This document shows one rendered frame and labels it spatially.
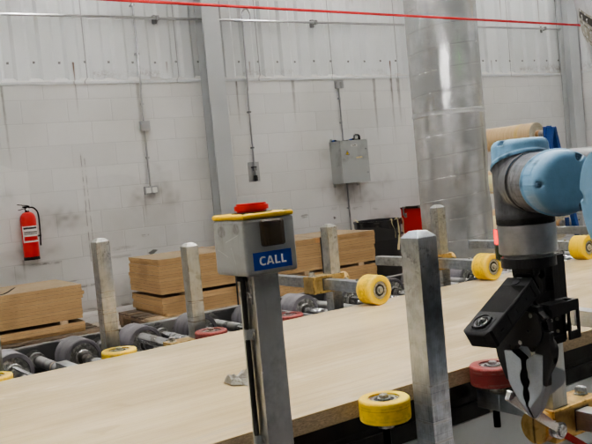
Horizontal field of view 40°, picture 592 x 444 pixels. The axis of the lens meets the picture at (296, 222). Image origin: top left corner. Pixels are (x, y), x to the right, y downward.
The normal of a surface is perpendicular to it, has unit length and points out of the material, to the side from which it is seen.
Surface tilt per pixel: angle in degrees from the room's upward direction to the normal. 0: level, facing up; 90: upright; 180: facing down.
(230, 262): 90
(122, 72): 90
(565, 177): 90
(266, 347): 90
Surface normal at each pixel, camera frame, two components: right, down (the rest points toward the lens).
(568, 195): 0.04, 0.05
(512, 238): -0.68, 0.10
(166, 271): 0.53, 0.00
